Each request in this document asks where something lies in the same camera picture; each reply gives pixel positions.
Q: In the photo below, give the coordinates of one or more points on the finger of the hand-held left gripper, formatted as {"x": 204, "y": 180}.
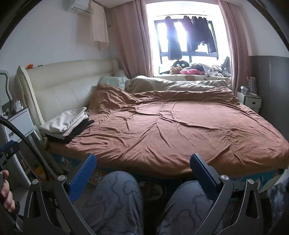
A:
{"x": 10, "y": 146}

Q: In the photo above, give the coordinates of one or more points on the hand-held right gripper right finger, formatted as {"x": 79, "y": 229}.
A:
{"x": 203, "y": 176}

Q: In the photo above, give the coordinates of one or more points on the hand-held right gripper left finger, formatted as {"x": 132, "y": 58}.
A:
{"x": 83, "y": 176}

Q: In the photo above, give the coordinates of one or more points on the beige jacket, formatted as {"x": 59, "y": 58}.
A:
{"x": 63, "y": 122}

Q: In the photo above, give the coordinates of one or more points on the black folded clothes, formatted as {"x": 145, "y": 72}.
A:
{"x": 76, "y": 133}

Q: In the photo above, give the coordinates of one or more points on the pile of clothes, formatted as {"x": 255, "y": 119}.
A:
{"x": 212, "y": 69}

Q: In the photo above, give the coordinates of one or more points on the clothes rod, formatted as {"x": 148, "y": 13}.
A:
{"x": 158, "y": 16}

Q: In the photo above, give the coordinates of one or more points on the person's left hand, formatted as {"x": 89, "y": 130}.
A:
{"x": 6, "y": 194}

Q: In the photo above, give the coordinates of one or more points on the white nightstand dark top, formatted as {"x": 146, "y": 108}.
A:
{"x": 20, "y": 123}

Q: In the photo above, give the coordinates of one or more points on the person's right leg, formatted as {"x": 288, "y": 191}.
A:
{"x": 185, "y": 210}

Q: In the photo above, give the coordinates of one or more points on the person's leg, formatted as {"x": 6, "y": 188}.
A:
{"x": 185, "y": 210}
{"x": 112, "y": 203}

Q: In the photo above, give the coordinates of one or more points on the person's left leg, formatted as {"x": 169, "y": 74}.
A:
{"x": 112, "y": 203}

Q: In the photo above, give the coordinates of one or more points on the small white bottle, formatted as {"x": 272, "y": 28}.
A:
{"x": 17, "y": 106}

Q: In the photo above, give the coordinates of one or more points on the brown blanket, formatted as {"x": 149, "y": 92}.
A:
{"x": 169, "y": 131}

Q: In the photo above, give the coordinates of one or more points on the cream padded headboard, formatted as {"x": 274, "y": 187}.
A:
{"x": 67, "y": 88}

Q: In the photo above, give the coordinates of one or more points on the orange toy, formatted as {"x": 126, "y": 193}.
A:
{"x": 30, "y": 66}

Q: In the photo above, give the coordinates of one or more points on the pale pillow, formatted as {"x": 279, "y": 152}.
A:
{"x": 111, "y": 81}

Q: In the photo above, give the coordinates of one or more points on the pink cloth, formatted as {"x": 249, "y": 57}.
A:
{"x": 192, "y": 71}

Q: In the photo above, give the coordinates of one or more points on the brown plush toy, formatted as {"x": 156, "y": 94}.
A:
{"x": 175, "y": 70}

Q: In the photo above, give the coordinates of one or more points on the black plush toy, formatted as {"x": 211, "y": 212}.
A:
{"x": 180, "y": 63}

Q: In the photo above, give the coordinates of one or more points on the pink curtain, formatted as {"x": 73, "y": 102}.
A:
{"x": 131, "y": 40}
{"x": 237, "y": 45}

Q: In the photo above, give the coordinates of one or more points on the dark hanging pants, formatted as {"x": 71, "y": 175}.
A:
{"x": 173, "y": 43}

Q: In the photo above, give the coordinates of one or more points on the dark hanging garment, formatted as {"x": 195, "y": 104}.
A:
{"x": 206, "y": 34}
{"x": 189, "y": 34}

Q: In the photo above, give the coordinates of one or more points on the cream hanging garment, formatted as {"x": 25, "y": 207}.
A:
{"x": 99, "y": 27}

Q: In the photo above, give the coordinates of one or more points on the white air conditioner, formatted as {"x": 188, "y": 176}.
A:
{"x": 79, "y": 6}

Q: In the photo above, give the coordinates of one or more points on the wavy white frame mirror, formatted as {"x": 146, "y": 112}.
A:
{"x": 3, "y": 88}

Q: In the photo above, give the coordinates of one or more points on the window with black frame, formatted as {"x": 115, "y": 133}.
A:
{"x": 155, "y": 13}

